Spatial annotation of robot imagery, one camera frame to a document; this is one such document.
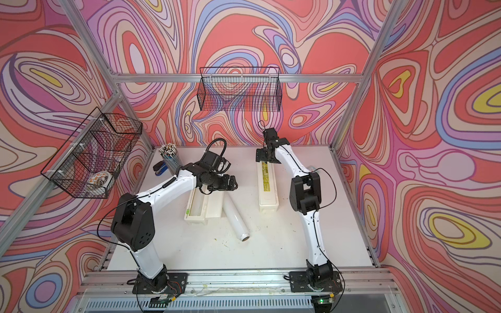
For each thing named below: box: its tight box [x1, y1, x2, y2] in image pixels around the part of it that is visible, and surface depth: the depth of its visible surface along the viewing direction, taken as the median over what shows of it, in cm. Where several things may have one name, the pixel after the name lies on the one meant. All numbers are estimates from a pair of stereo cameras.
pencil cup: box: [158, 142, 183, 176], surface depth 97 cm
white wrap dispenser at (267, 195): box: [257, 161, 280, 213], surface depth 93 cm
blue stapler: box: [152, 160, 169, 177], surface depth 109 cm
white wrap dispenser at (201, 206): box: [183, 186, 224, 226], surface depth 88 cm
